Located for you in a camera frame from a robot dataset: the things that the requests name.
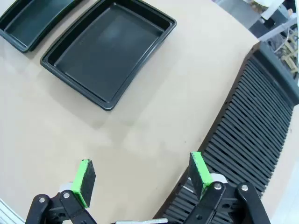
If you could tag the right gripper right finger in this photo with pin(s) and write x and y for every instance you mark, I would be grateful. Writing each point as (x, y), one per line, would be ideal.
(201, 170)

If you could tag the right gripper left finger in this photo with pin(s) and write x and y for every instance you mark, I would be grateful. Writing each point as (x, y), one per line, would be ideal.
(81, 177)

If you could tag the black ESD tray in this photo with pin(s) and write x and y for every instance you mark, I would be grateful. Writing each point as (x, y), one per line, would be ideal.
(105, 53)
(28, 21)

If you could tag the black slotted board rack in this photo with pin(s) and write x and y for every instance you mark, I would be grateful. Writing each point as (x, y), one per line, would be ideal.
(252, 116)

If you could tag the person in white shirt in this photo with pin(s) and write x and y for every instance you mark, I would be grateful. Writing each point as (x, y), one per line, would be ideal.
(271, 12)

